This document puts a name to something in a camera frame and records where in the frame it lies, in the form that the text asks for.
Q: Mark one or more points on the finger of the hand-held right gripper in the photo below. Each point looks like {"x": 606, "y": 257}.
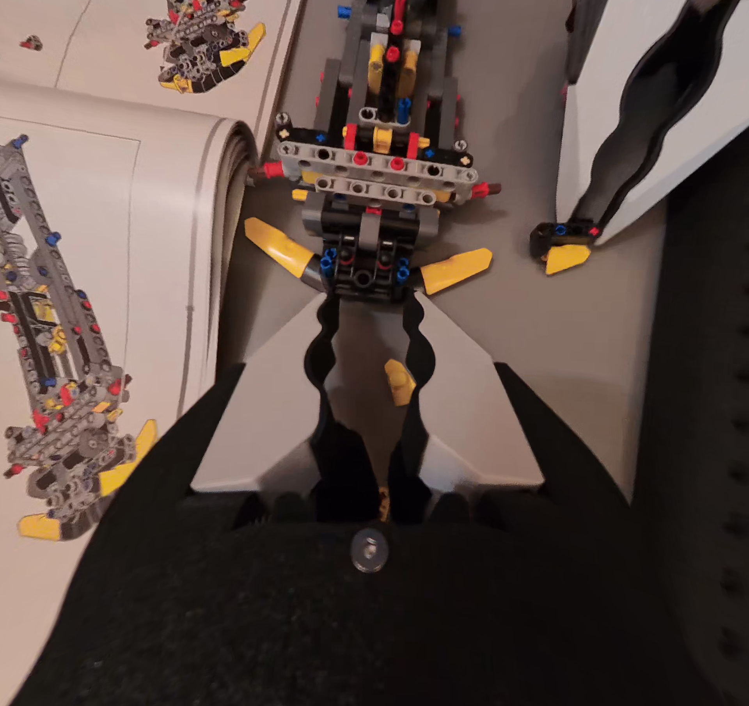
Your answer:
{"x": 643, "y": 15}
{"x": 714, "y": 109}

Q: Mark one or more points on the small black yellow lego assembly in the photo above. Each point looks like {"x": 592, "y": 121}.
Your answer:
{"x": 562, "y": 252}

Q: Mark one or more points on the black perforated panel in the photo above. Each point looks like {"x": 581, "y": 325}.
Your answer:
{"x": 702, "y": 366}

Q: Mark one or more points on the yellow lego panel piece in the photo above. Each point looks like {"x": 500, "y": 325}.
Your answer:
{"x": 401, "y": 381}

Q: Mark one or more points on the lego car chassis model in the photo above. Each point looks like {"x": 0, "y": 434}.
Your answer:
{"x": 374, "y": 167}

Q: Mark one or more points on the lego instruction booklet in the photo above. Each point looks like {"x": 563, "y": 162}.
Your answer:
{"x": 117, "y": 191}

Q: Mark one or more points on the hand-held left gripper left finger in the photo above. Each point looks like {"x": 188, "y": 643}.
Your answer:
{"x": 263, "y": 425}

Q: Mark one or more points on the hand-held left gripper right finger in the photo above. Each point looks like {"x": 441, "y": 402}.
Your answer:
{"x": 474, "y": 425}

